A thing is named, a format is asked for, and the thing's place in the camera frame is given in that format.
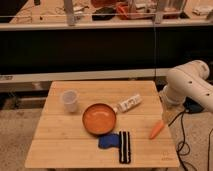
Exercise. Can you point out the blue cloth piece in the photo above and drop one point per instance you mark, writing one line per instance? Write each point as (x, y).
(108, 141)

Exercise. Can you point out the white plastic bottle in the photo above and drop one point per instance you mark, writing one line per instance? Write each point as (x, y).
(128, 103)

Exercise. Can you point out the long workbench shelf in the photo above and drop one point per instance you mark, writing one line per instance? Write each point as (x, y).
(102, 14)

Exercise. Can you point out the wooden slatted table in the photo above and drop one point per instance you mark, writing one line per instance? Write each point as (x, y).
(60, 140)

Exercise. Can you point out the orange round plate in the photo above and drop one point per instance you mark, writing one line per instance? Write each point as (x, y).
(99, 119)

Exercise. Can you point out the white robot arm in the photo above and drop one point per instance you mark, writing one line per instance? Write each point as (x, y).
(186, 81)

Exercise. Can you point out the clear plastic cup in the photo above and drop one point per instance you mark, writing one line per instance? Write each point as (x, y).
(69, 99)

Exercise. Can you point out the orange carrot toy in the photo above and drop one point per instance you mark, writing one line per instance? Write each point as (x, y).
(156, 129)

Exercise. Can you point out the black power adapter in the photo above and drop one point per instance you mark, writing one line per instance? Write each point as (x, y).
(192, 107)

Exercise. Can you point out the black striped whiteboard eraser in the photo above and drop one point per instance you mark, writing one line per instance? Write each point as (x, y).
(124, 147)

